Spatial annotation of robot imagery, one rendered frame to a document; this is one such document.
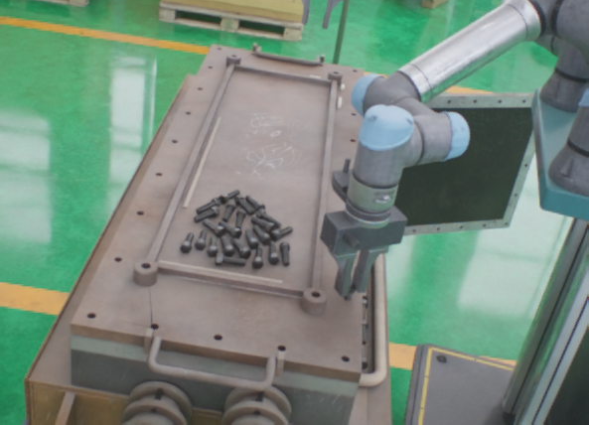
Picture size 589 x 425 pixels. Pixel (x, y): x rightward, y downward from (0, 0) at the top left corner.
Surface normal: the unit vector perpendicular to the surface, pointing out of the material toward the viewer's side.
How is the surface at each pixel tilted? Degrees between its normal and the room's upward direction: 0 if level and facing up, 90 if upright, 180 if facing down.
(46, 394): 90
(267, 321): 0
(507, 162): 90
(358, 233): 90
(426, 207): 90
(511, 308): 0
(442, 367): 0
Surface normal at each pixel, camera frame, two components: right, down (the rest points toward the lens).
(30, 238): 0.14, -0.85
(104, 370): -0.09, 0.51
